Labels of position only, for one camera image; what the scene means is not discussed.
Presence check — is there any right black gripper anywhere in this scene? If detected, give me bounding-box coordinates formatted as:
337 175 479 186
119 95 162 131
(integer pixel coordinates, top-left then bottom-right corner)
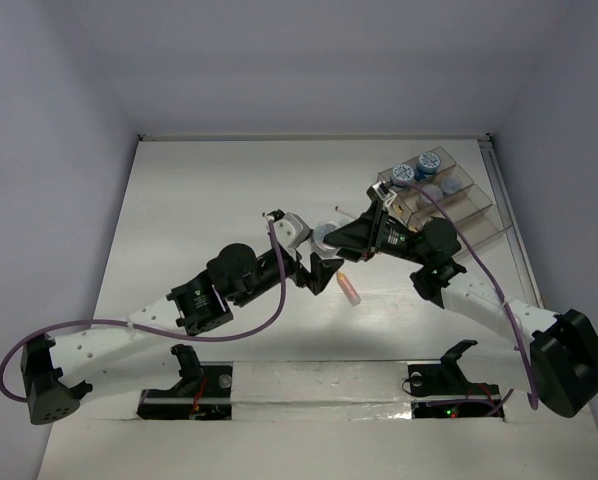
318 197 430 266

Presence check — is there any blue lidded jar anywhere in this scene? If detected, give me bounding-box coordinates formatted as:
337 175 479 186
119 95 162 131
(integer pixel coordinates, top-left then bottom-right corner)
415 151 441 181
390 163 415 188

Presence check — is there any clear purple clip jar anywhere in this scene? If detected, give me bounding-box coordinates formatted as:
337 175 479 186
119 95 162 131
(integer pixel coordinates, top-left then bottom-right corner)
417 184 444 209

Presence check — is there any red capped white marker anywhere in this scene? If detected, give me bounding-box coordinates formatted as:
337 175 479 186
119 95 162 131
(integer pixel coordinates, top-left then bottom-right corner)
334 206 355 219

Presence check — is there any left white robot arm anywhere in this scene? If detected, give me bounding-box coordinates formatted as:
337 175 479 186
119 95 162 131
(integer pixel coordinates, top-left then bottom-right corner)
20 243 344 425

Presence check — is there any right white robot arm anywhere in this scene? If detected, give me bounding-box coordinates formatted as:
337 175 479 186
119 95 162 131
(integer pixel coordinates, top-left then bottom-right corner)
324 210 598 418

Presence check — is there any pink pencil shaped highlighter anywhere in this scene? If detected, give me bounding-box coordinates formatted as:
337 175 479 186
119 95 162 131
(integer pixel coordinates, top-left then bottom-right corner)
336 271 361 306

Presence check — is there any clear tiered organizer box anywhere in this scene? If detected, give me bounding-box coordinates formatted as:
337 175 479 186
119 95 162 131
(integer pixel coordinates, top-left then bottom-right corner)
377 147 511 247

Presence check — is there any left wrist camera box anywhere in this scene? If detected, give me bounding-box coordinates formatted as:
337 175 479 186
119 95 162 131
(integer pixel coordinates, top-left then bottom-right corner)
263 210 312 251

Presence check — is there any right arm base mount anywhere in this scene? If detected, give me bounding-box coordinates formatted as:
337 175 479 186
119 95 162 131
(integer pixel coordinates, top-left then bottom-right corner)
401 340 505 420

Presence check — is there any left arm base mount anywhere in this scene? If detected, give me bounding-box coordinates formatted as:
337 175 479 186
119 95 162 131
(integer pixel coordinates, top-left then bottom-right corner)
136 344 233 421

